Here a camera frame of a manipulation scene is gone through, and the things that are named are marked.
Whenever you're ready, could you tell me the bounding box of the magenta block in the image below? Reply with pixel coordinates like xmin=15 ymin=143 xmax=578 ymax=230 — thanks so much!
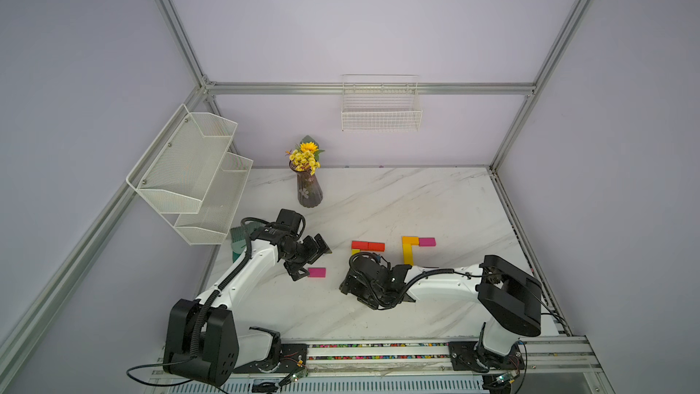
xmin=308 ymin=267 xmax=326 ymax=278
xmin=419 ymin=238 xmax=437 ymax=247

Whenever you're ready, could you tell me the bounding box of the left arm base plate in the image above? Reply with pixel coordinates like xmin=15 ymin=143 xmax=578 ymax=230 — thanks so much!
xmin=233 ymin=343 xmax=309 ymax=375

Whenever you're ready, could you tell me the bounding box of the white two-tier mesh shelf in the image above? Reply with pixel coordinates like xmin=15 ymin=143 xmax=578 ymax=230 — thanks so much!
xmin=126 ymin=105 xmax=253 ymax=246

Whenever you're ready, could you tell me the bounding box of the yellow flower bouquet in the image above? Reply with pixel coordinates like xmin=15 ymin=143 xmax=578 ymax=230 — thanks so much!
xmin=286 ymin=135 xmax=324 ymax=175

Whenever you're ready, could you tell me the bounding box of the orange block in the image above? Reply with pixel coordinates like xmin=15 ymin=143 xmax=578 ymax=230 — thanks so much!
xmin=401 ymin=236 xmax=420 ymax=246

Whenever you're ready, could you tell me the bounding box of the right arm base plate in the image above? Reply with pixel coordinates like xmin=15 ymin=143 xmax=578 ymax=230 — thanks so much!
xmin=448 ymin=341 xmax=525 ymax=374

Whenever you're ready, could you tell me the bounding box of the dark glass vase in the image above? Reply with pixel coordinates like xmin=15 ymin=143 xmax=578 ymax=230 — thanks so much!
xmin=295 ymin=170 xmax=324 ymax=208

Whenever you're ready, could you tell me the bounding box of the white wire wall basket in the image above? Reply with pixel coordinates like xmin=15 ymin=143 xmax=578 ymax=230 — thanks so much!
xmin=341 ymin=74 xmax=423 ymax=132

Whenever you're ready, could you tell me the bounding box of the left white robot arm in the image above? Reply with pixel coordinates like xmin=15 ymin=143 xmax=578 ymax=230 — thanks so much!
xmin=151 ymin=209 xmax=331 ymax=390

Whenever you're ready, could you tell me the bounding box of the red block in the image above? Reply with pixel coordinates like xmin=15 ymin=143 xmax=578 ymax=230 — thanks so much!
xmin=351 ymin=241 xmax=369 ymax=252
xmin=366 ymin=242 xmax=386 ymax=253

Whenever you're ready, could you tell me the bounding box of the aluminium frame back bar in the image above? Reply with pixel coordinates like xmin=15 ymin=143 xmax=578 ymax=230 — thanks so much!
xmin=207 ymin=82 xmax=537 ymax=96

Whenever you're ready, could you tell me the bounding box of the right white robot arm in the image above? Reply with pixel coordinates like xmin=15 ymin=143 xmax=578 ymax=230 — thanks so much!
xmin=339 ymin=252 xmax=543 ymax=374

